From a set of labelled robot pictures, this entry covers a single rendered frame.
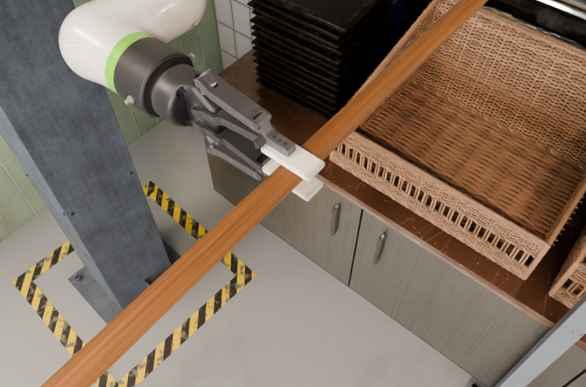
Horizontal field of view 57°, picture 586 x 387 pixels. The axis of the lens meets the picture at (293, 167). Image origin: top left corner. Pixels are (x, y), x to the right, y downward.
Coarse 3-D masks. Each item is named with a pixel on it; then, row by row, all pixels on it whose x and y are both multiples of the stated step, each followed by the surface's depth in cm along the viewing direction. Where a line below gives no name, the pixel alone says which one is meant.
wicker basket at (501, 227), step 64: (448, 0) 142; (384, 64) 135; (448, 64) 150; (512, 64) 139; (576, 64) 129; (384, 128) 147; (448, 128) 148; (512, 128) 146; (576, 128) 136; (384, 192) 134; (448, 192) 118; (512, 192) 134; (576, 192) 122; (512, 256) 118
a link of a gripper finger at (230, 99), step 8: (208, 72) 62; (200, 80) 61; (216, 80) 62; (200, 88) 62; (208, 88) 61; (216, 88) 61; (224, 88) 61; (232, 88) 62; (208, 96) 62; (216, 96) 61; (224, 96) 61; (232, 96) 61; (240, 96) 61; (224, 104) 60; (232, 104) 60; (240, 104) 60; (248, 104) 60; (256, 104) 60; (232, 112) 60; (240, 112) 60; (248, 112) 60; (256, 112) 60; (264, 112) 60; (240, 120) 60; (248, 120) 59; (256, 128) 59
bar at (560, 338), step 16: (560, 0) 89; (576, 0) 87; (576, 304) 102; (560, 320) 109; (576, 320) 101; (544, 336) 115; (560, 336) 107; (576, 336) 104; (528, 352) 123; (544, 352) 114; (560, 352) 110; (512, 368) 134; (528, 368) 122; (544, 368) 118; (496, 384) 143; (512, 384) 131
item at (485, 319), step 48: (480, 96) 156; (240, 192) 180; (336, 192) 139; (288, 240) 179; (336, 240) 157; (384, 240) 139; (432, 240) 127; (384, 288) 156; (432, 288) 138; (480, 288) 124; (528, 288) 119; (432, 336) 155; (480, 336) 138; (528, 336) 124; (528, 384) 137; (576, 384) 123
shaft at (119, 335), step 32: (480, 0) 80; (448, 32) 76; (416, 64) 72; (384, 96) 68; (320, 128) 64; (352, 128) 65; (256, 192) 58; (288, 192) 59; (224, 224) 55; (256, 224) 57; (192, 256) 53; (160, 288) 51; (128, 320) 49; (96, 352) 47; (64, 384) 45
